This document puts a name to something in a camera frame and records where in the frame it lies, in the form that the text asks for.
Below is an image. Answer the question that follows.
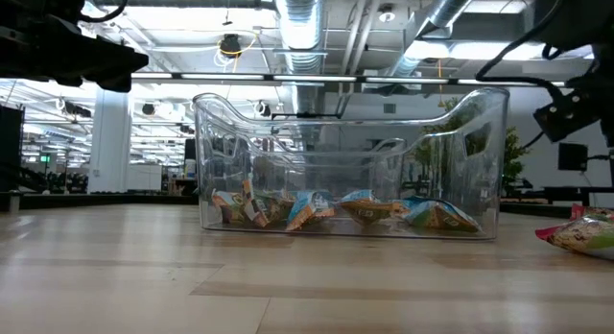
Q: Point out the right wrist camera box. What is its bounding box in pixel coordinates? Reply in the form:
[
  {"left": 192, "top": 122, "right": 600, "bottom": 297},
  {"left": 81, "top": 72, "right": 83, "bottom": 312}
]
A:
[{"left": 534, "top": 0, "right": 614, "bottom": 52}]

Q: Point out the white building column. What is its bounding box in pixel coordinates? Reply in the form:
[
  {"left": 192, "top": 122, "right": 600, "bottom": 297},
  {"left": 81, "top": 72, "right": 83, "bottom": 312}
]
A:
[{"left": 87, "top": 88, "right": 131, "bottom": 194}]

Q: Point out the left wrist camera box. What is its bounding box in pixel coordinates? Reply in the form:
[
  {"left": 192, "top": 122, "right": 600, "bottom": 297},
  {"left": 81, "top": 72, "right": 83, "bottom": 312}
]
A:
[{"left": 0, "top": 0, "right": 86, "bottom": 24}]

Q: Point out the black light rail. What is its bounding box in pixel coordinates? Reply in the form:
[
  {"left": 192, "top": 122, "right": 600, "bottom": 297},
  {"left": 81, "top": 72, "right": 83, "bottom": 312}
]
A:
[{"left": 0, "top": 69, "right": 614, "bottom": 89}]

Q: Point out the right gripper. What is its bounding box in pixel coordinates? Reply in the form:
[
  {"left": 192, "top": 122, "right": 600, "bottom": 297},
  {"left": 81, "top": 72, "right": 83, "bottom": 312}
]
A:
[{"left": 532, "top": 40, "right": 614, "bottom": 148}]

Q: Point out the red Quaker Chewy granola bar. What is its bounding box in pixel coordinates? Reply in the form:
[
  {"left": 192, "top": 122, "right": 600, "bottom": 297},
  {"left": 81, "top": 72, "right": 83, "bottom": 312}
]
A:
[
  {"left": 569, "top": 203, "right": 614, "bottom": 223},
  {"left": 534, "top": 212, "right": 614, "bottom": 262}
]

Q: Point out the black monitor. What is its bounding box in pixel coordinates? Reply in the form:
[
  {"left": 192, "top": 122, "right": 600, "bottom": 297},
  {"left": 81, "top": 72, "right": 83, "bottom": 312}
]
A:
[{"left": 557, "top": 142, "right": 590, "bottom": 172}]

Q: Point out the small orange snack bag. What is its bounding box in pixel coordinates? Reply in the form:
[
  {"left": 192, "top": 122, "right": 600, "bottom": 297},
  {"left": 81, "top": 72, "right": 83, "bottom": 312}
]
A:
[{"left": 239, "top": 179, "right": 270, "bottom": 229}]

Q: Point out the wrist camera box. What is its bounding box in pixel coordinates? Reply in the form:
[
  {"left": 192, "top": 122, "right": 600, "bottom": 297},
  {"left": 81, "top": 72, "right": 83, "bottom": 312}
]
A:
[
  {"left": 0, "top": 0, "right": 86, "bottom": 24},
  {"left": 534, "top": 0, "right": 614, "bottom": 52}
]

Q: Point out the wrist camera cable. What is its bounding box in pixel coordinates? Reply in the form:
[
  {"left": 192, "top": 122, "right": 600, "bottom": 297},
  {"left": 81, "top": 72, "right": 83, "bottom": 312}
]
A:
[
  {"left": 76, "top": 0, "right": 130, "bottom": 24},
  {"left": 474, "top": 0, "right": 570, "bottom": 93}
]

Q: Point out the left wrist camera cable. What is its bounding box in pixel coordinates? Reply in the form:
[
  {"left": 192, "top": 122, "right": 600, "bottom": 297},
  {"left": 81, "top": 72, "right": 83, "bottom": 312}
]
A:
[{"left": 76, "top": 0, "right": 130, "bottom": 24}]

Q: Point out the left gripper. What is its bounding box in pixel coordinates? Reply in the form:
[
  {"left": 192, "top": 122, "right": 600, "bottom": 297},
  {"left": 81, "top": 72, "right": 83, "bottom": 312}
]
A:
[{"left": 0, "top": 16, "right": 150, "bottom": 92}]

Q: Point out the clear plastic bin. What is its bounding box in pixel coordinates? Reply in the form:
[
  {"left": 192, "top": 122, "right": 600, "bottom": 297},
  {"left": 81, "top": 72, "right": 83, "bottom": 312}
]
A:
[
  {"left": 261, "top": 136, "right": 409, "bottom": 205},
  {"left": 192, "top": 86, "right": 510, "bottom": 242}
]

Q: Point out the black cabinet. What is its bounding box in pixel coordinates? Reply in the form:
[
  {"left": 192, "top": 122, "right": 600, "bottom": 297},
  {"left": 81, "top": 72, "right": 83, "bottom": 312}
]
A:
[{"left": 0, "top": 106, "right": 25, "bottom": 191}]

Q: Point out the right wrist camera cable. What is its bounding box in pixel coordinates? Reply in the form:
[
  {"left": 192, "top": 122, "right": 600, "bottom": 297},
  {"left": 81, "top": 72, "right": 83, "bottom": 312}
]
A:
[{"left": 474, "top": 0, "right": 570, "bottom": 93}]

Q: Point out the green potted plant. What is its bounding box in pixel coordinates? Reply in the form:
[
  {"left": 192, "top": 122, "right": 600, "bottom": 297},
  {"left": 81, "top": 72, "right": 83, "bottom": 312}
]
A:
[{"left": 416, "top": 96, "right": 531, "bottom": 196}]

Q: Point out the black desk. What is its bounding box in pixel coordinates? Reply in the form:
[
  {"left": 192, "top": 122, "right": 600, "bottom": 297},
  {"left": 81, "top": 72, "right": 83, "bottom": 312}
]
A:
[{"left": 536, "top": 184, "right": 614, "bottom": 208}]

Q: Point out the dark display screen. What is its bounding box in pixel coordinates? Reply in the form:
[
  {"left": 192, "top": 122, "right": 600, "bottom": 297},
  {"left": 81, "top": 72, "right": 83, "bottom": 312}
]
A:
[{"left": 184, "top": 136, "right": 198, "bottom": 181}]

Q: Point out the black ceiling camera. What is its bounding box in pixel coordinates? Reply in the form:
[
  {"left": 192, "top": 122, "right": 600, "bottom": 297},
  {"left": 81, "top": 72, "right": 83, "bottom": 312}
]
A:
[{"left": 219, "top": 33, "right": 244, "bottom": 60}]

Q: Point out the silver ventilation duct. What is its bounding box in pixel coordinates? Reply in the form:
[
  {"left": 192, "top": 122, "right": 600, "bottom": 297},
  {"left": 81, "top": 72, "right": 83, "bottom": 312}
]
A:
[
  {"left": 383, "top": 0, "right": 484, "bottom": 79},
  {"left": 272, "top": 0, "right": 332, "bottom": 114}
]

